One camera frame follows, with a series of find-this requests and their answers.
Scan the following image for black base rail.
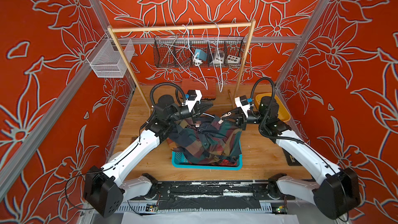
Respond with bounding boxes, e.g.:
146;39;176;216
143;180;295;213

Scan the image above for dark plaid shirt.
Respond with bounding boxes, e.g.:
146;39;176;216
166;116;242;167

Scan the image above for teal plastic basket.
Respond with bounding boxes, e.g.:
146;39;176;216
172;151;243;171

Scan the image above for black wire basket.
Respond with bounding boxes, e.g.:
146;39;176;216
153;34;245;68

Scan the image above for wooden clothes rack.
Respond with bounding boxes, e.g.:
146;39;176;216
107;19;256;113

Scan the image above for yellow plastic tray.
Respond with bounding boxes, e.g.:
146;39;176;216
255;92;291;122

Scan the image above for white wire hanger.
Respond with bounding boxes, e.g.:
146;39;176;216
182;24;208;90

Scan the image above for white button box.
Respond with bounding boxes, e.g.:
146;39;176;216
226;55;241;66

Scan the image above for white wire basket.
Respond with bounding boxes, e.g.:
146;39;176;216
86;39;127;78

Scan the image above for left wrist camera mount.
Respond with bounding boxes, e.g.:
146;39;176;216
182;90;202;112

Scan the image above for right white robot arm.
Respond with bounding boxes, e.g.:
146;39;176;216
223;77;360;223

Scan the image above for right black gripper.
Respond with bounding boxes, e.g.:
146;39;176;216
222;109;268;134

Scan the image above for black box with label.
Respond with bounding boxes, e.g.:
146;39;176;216
283;149;302;167

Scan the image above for teal box with cable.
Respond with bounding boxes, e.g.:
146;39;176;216
192;49;207;66

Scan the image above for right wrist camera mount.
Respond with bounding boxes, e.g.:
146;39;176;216
235;95;252;118

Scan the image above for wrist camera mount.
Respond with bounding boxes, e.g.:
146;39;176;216
182;90;202;112
235;95;252;118

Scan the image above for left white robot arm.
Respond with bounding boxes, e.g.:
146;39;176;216
83;83;214;218

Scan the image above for white switch box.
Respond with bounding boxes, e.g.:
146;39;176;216
210;49;225;66

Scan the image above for white tape roll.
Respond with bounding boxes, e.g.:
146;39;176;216
107;151;122;163

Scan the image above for red tool case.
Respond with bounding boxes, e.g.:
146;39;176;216
181;78;217;100

